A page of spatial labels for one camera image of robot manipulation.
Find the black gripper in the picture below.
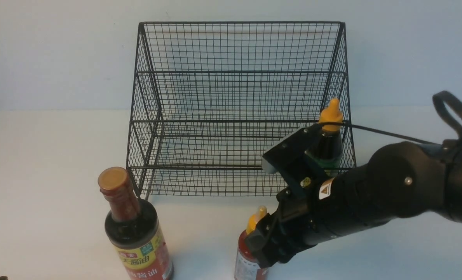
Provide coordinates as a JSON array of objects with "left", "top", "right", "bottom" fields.
[{"left": 245, "top": 124, "right": 371, "bottom": 269}]

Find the dark sauce bottle yellow cap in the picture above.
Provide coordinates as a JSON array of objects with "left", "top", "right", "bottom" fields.
[{"left": 304, "top": 98, "right": 344, "bottom": 177}]

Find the red chili sauce bottle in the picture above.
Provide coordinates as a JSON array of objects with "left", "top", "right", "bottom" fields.
[{"left": 234, "top": 206, "right": 268, "bottom": 280}]

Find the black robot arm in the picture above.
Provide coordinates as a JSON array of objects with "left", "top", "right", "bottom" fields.
[{"left": 245, "top": 125, "right": 462, "bottom": 268}]

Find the large soy sauce bottle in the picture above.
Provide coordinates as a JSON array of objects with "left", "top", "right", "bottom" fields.
[{"left": 98, "top": 167, "right": 174, "bottom": 280}]

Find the black wire mesh shelf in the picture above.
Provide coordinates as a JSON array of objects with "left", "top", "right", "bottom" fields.
[{"left": 126, "top": 21, "right": 350, "bottom": 199}]

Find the black cable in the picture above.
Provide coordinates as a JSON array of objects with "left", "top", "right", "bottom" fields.
[{"left": 317, "top": 91, "right": 462, "bottom": 147}]

